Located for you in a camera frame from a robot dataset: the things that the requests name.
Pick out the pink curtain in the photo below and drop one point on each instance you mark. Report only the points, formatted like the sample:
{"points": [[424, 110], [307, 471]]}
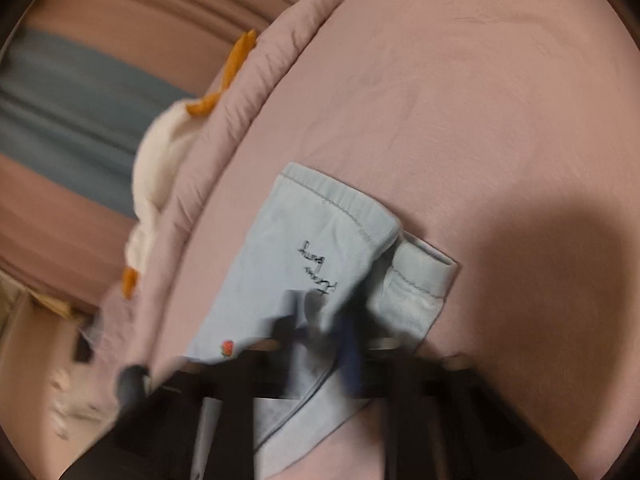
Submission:
{"points": [[54, 239]]}

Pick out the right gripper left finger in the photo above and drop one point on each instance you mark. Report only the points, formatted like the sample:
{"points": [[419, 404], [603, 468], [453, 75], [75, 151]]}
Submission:
{"points": [[198, 424]]}

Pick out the pink bed sheet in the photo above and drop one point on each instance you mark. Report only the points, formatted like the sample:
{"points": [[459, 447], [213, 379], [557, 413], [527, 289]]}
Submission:
{"points": [[505, 133]]}

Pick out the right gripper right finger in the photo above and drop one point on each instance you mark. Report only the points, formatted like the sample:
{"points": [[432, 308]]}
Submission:
{"points": [[441, 421]]}

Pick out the pink quilted duvet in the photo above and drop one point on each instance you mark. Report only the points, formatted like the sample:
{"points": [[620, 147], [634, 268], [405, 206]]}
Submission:
{"points": [[130, 326]]}

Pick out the blue curtain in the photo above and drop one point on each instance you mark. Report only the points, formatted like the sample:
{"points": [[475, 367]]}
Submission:
{"points": [[77, 116]]}

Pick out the light blue strawberry pants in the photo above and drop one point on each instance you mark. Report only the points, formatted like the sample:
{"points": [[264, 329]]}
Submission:
{"points": [[314, 240]]}

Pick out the white goose plush toy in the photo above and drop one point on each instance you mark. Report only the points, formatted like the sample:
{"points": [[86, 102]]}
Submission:
{"points": [[161, 153]]}

